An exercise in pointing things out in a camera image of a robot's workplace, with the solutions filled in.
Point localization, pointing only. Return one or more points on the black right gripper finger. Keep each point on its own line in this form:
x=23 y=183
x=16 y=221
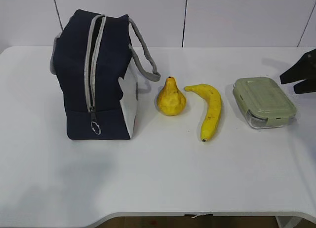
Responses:
x=306 y=86
x=304 y=69

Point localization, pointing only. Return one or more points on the green lid glass container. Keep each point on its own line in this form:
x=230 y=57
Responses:
x=263 y=103

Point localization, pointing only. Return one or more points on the yellow banana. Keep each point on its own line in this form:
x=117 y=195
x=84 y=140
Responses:
x=214 y=108

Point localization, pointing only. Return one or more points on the yellow pear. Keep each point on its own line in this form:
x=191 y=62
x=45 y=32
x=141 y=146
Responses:
x=170 y=100

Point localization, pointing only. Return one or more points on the navy lunch bag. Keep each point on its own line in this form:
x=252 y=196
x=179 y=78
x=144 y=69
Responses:
x=96 y=59

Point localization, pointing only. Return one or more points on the white table leg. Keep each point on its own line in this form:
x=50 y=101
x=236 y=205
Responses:
x=288 y=221

